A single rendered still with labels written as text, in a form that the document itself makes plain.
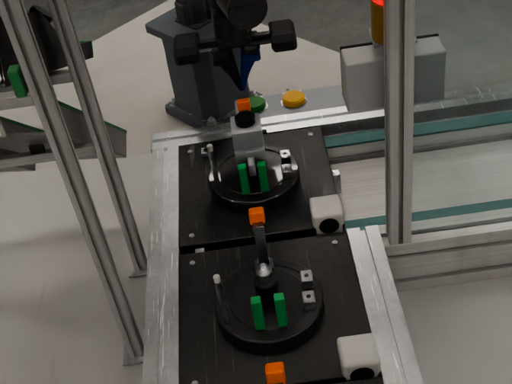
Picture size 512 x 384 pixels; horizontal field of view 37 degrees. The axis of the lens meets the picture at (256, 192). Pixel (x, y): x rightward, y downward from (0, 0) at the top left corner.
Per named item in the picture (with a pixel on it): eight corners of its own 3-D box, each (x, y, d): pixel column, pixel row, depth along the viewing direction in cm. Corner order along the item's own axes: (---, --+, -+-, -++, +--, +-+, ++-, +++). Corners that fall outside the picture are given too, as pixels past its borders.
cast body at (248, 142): (235, 143, 116) (228, 106, 111) (263, 139, 116) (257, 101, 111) (238, 178, 110) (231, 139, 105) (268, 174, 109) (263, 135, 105)
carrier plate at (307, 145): (180, 155, 128) (177, 145, 126) (321, 135, 127) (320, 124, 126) (180, 257, 110) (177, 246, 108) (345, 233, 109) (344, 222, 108)
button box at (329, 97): (238, 126, 141) (233, 98, 137) (350, 109, 140) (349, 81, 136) (241, 148, 135) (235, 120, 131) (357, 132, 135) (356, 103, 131)
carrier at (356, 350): (180, 264, 108) (163, 200, 100) (347, 241, 108) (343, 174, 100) (181, 411, 90) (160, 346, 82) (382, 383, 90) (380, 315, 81)
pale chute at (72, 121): (50, 160, 125) (50, 133, 125) (126, 158, 123) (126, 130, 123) (-42, 138, 97) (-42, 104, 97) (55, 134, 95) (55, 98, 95)
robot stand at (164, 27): (216, 79, 161) (200, -8, 148) (265, 101, 153) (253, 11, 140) (164, 112, 154) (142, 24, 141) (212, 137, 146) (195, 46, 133)
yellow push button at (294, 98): (282, 100, 136) (280, 91, 135) (304, 97, 136) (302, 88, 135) (284, 113, 133) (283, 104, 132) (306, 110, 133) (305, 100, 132)
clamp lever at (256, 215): (256, 260, 101) (248, 207, 98) (270, 258, 101) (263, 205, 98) (257, 272, 97) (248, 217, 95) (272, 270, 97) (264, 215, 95)
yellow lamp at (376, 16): (367, 27, 91) (366, -10, 88) (409, 21, 91) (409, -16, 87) (376, 49, 87) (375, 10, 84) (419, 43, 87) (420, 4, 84)
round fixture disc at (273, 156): (208, 160, 123) (206, 150, 121) (294, 148, 122) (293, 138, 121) (211, 219, 112) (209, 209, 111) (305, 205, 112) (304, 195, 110)
